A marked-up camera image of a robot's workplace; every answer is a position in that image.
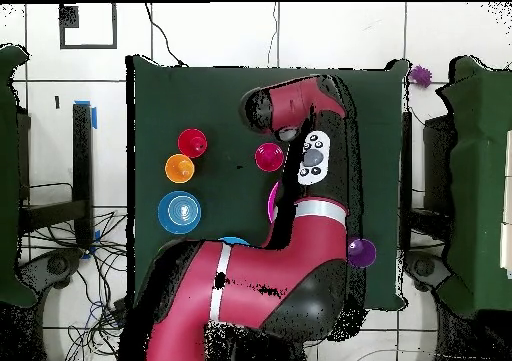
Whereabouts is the large pink plastic bowl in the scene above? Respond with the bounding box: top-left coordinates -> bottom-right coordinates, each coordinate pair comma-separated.
266,180 -> 281,224

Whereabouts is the magenta plastic cup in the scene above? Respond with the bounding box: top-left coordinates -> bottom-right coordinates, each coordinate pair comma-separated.
254,142 -> 285,173

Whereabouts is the large light blue plastic bowl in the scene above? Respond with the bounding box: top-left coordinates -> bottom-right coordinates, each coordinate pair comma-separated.
217,235 -> 251,247

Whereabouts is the orange plastic cup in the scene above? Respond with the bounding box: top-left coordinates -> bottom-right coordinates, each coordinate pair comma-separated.
164,153 -> 196,185

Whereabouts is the shallow light blue plastic bowl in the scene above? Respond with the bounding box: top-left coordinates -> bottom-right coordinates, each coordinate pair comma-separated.
157,190 -> 202,235

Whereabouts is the red plastic cup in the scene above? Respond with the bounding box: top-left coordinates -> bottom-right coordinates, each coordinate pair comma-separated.
177,127 -> 208,159

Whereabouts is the dark green tablecloth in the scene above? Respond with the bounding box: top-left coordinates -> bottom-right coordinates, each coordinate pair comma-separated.
125,54 -> 413,312

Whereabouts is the purple plastic cup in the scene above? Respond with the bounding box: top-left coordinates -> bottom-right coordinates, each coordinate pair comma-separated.
346,236 -> 378,269

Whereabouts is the purple spiky ball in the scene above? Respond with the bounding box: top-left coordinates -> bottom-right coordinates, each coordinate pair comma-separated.
408,64 -> 433,89

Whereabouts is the green cloth covered side table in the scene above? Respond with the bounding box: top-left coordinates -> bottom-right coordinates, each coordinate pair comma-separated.
435,55 -> 512,318
0,43 -> 37,308

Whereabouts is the thin black floor cable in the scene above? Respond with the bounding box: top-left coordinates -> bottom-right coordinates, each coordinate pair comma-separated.
143,2 -> 187,67

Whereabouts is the tangle of floor cables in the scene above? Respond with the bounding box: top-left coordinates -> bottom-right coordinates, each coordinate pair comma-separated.
19,210 -> 129,361

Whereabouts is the dark square floor frame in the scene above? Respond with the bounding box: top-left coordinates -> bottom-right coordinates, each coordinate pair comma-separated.
58,2 -> 118,50

